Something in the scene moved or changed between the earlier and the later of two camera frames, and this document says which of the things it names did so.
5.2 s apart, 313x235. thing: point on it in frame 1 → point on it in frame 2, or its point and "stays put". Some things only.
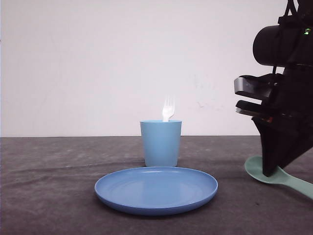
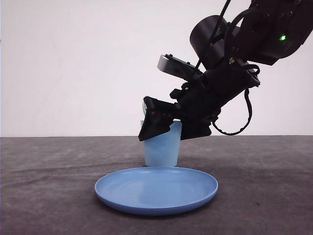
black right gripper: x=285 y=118 → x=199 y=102
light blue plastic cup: x=161 y=142 stays put
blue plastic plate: x=155 y=191 stays put
